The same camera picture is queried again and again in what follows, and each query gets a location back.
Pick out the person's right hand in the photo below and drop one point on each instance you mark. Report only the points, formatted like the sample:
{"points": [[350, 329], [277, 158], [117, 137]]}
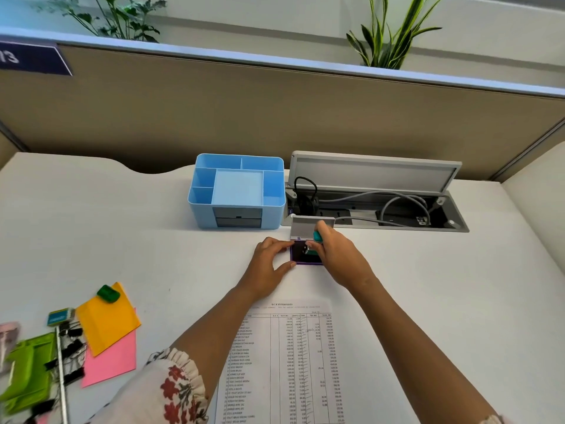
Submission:
{"points": [[342, 260]]}

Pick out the person's left hand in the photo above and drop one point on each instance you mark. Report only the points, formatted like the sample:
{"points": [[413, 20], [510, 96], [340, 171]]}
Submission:
{"points": [[262, 273]]}

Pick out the green date stamp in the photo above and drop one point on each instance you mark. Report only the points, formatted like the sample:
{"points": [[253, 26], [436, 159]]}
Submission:
{"points": [[317, 236]]}

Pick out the grey stamp pad case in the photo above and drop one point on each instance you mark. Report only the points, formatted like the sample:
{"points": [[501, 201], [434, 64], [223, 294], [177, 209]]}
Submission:
{"points": [[302, 227]]}

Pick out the blue desk organizer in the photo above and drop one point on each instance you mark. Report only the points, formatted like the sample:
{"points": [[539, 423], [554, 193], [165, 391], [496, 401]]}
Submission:
{"points": [[238, 189]]}

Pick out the printed paper sheet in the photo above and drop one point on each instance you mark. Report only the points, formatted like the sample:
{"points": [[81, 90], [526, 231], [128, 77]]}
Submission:
{"points": [[273, 370]]}

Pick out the green pencil sharpener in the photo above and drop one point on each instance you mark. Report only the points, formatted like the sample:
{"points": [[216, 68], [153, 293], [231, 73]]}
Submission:
{"points": [[108, 294]]}

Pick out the orange sticky note pad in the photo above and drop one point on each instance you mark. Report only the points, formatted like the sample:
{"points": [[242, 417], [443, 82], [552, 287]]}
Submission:
{"points": [[108, 324]]}

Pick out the pink sticky note pad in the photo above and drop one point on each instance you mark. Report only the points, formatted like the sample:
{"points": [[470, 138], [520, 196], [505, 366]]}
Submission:
{"points": [[110, 364]]}

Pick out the pile of black binder clips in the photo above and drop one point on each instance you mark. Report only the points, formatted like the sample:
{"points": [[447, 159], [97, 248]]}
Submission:
{"points": [[73, 353]]}

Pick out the teal eraser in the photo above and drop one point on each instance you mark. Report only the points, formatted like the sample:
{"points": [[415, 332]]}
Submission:
{"points": [[60, 317]]}

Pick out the black silver pen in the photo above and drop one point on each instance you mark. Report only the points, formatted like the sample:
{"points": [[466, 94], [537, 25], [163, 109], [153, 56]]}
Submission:
{"points": [[62, 384]]}

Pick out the green stapler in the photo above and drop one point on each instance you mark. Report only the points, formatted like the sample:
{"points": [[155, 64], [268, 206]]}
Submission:
{"points": [[28, 370]]}

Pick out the clear pink lead tube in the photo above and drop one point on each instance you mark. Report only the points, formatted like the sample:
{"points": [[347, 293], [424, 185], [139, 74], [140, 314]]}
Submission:
{"points": [[8, 344]]}

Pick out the person's right forearm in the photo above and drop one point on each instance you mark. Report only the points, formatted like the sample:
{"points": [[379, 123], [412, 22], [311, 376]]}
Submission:
{"points": [[419, 348]]}

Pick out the person's left forearm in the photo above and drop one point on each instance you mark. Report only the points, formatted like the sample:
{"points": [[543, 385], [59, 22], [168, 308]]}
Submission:
{"points": [[216, 331]]}

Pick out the white desk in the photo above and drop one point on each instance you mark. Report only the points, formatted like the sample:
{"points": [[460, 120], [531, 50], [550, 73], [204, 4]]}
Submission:
{"points": [[132, 238]]}

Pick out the beige partition panel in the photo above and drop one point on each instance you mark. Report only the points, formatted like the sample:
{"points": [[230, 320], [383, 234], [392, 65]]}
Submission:
{"points": [[538, 154], [265, 110]]}

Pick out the white floral dress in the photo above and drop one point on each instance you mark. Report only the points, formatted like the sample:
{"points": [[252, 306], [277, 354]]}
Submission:
{"points": [[145, 393]]}

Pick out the rounded white side table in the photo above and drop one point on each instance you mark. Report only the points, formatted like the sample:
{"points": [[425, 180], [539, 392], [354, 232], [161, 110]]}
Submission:
{"points": [[538, 203]]}

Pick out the green snake plant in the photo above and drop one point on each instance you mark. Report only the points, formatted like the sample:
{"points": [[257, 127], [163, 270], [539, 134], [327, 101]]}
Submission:
{"points": [[388, 44]]}

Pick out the glass topped side partition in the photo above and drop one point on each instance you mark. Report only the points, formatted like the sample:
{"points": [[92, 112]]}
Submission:
{"points": [[9, 147]]}

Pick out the leafy green plant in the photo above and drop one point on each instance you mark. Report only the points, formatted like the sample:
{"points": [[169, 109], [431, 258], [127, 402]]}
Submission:
{"points": [[119, 22]]}

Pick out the dark blue number sign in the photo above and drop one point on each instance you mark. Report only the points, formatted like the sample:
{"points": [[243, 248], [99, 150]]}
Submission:
{"points": [[31, 59]]}

